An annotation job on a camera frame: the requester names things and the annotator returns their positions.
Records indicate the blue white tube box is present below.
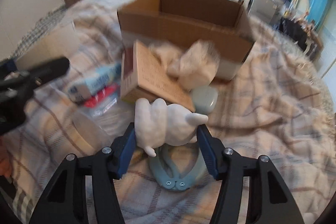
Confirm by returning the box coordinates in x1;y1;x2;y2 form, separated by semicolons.
67;63;122;103

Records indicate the grey-green hand grip tool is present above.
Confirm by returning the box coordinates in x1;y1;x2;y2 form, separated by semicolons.
148;144;207;192

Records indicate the tan book-like box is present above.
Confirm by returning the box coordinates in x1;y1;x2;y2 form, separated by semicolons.
120;40;195;112

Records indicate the white rabbit figurine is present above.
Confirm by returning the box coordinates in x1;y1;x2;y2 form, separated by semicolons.
134;98;209;157

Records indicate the pale green earbuds case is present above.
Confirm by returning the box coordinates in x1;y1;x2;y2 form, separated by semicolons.
191;86;219;115

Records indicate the white cloth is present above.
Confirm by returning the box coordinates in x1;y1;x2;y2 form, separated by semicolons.
149;40;221;90

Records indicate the large cardboard box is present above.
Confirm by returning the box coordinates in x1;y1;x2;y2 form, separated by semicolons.
117;0;255;81

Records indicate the red item in plastic bag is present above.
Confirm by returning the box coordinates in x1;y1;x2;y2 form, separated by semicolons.
83;83;120;117

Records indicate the plaid beige blanket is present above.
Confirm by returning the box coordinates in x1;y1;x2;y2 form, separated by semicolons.
3;0;335;223

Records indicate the green checked bed sheet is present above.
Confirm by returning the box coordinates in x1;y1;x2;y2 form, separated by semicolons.
8;5;68;58

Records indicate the black jacket on chair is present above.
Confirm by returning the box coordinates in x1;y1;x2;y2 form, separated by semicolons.
276;17;307;52

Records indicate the silver mini fridge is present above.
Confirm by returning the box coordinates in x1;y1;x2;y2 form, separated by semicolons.
248;0;280;26

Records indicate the oval white vanity mirror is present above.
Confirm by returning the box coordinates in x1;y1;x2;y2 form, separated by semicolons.
290;0;310;14

